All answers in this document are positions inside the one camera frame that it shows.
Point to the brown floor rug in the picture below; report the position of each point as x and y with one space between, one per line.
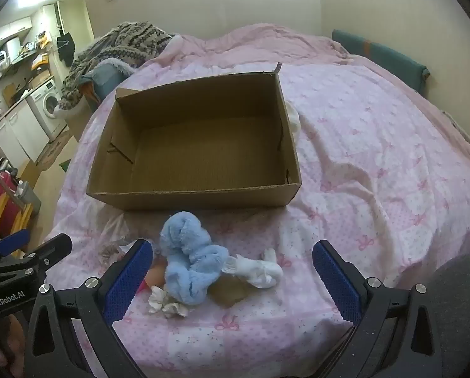
56 147

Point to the cream cloth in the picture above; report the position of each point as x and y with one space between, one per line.
294 122

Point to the white washing machine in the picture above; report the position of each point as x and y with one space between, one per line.
48 104

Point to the white sock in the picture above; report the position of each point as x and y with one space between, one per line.
262 275

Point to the blue fleece-lined jacket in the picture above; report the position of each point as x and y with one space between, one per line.
101 78

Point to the person's left hand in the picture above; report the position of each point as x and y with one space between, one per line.
6 342

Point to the light blue plush toy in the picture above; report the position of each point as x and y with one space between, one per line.
187 244

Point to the black hanging garment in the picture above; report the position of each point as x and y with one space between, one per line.
65 49

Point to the white scrunchie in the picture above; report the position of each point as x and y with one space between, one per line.
168 307

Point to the metal drying rack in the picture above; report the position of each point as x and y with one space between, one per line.
2 181

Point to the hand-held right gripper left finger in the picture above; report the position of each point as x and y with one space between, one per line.
126 279

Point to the person's grey trouser leg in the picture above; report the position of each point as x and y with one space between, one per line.
463 303

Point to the plain pink duvet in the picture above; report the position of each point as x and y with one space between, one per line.
258 47

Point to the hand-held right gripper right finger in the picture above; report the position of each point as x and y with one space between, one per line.
337 279

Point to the pink patterned bedspread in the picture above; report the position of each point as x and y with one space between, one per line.
376 145

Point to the brown cardboard box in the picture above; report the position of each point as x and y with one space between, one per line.
203 145

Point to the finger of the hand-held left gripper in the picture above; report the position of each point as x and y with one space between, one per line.
50 250
12 241

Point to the teal headboard cushion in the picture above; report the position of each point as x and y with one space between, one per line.
376 53

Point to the white kitchen cabinet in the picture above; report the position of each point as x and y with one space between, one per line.
18 134

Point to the grey patterned knit sweater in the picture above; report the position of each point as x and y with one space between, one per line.
128 43

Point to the translucent plastic bag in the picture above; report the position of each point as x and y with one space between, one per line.
117 240

